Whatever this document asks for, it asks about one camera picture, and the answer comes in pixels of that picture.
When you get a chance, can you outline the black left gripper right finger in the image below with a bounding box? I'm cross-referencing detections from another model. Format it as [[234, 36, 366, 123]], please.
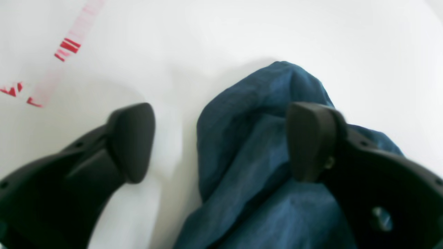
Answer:
[[286, 102, 443, 249]]

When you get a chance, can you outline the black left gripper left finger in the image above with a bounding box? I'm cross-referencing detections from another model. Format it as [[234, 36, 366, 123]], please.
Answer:
[[0, 103, 155, 249]]

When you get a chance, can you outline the dark navy T-shirt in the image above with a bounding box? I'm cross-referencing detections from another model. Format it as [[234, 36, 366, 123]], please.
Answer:
[[173, 62, 405, 249]]

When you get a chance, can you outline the red tape rectangle marking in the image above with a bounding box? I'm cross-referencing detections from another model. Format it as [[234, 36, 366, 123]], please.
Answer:
[[1, 0, 106, 108]]

